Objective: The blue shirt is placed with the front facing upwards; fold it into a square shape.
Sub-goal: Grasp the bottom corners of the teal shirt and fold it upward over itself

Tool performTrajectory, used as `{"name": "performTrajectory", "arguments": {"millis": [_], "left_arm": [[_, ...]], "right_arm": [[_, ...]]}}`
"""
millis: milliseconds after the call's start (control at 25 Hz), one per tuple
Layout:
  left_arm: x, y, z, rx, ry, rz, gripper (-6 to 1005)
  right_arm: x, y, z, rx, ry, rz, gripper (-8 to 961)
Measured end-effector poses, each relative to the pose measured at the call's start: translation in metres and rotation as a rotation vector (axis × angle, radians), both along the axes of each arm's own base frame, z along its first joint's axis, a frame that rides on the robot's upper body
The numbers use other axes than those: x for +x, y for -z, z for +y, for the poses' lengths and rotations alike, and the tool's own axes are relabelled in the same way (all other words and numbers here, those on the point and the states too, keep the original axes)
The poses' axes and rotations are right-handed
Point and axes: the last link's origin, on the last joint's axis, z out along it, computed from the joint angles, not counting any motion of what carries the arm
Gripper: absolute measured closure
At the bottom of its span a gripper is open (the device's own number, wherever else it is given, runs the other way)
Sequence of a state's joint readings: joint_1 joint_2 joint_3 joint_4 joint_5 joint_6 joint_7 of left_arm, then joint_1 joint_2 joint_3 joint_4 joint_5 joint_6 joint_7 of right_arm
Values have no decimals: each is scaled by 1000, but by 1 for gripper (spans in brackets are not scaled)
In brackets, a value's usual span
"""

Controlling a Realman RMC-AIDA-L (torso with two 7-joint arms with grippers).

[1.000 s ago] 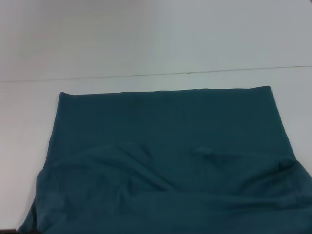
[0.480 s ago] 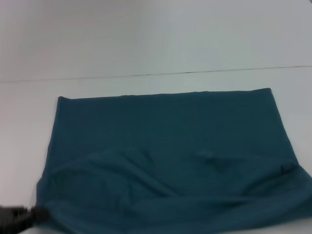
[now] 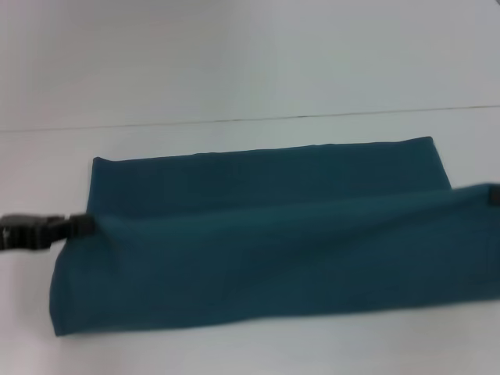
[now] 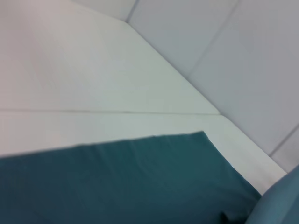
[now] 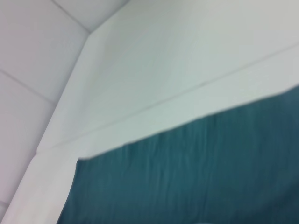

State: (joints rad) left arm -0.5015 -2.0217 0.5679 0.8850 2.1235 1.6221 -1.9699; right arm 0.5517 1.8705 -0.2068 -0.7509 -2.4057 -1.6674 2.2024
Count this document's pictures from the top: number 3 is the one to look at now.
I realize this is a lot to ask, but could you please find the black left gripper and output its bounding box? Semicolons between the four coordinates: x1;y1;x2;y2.
0;212;97;252

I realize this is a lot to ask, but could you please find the teal T-shirt with FREE print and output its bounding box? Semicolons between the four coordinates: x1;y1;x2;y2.
48;135;500;338

